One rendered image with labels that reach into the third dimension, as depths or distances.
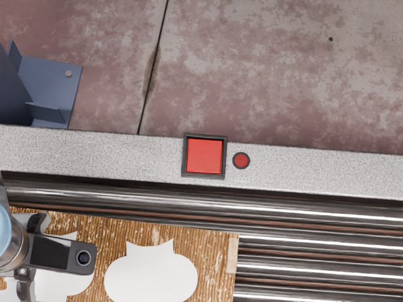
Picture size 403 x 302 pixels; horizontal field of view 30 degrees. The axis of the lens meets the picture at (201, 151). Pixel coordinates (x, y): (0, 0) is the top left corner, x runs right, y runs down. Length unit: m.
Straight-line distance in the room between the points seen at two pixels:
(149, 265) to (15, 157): 0.30
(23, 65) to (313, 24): 0.92
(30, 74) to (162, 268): 1.24
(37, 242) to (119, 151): 0.33
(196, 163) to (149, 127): 1.00
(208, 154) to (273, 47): 1.13
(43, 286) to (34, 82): 1.18
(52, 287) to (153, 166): 0.27
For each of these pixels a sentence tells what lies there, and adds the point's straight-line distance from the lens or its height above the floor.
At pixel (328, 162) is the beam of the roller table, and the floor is 0.91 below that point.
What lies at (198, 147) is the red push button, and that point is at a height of 0.93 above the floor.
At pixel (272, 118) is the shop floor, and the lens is 2.31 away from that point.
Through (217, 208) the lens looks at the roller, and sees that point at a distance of 1.29.
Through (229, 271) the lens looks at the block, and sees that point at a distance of 1.23.
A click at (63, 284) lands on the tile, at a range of 1.26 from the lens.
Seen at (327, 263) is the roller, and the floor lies 0.92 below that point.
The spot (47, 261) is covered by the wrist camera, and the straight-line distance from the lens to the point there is 1.05.
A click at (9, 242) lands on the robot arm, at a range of 0.90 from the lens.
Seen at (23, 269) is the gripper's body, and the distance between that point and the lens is 1.07.
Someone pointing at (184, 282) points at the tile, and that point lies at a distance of 1.24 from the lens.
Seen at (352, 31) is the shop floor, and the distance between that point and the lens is 2.46.
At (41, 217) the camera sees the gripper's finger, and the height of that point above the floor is 1.10.
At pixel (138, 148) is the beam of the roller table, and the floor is 0.91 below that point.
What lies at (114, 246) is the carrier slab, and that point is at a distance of 1.26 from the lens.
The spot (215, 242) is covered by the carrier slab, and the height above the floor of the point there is 0.94.
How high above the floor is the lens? 2.18
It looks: 75 degrees down
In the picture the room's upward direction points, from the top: 8 degrees clockwise
